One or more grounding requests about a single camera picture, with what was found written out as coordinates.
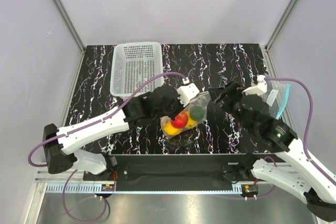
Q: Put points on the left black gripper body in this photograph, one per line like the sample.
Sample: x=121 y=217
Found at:
x=176 y=107

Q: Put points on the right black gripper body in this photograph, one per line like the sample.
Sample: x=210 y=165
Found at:
x=234 y=90

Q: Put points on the red apple fruit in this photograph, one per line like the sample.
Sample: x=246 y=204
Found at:
x=180 y=120

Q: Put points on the yellow lemon fruit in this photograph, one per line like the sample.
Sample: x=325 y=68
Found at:
x=170 y=130

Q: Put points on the clear dotted zip bag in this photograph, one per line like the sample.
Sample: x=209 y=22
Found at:
x=202 y=100

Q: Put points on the green lime fruit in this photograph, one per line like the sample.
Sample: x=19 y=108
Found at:
x=197 y=113

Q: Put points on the yellow orange fruit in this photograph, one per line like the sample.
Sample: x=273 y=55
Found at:
x=191 y=123

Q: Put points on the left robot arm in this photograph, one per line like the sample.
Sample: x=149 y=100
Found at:
x=63 y=146

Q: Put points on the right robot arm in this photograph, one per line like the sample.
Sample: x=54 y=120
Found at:
x=314 y=186

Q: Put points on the spare clear zip bags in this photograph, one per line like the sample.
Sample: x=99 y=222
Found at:
x=276 y=96

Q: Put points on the white perforated plastic basket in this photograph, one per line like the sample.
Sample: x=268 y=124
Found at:
x=132 y=65

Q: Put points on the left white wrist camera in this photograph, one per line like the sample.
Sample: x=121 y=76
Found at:
x=187 y=93

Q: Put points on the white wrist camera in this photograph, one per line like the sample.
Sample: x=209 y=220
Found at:
x=187 y=93
x=259 y=89

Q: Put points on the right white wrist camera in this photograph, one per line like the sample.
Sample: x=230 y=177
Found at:
x=259 y=89

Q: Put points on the right aluminium frame post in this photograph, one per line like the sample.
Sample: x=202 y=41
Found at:
x=286 y=14

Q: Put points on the aluminium frame post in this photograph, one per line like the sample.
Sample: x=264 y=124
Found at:
x=69 y=25
x=286 y=14

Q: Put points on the white slotted cable duct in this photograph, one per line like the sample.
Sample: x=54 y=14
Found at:
x=151 y=189

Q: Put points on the left aluminium frame post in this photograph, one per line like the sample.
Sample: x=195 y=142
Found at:
x=69 y=25

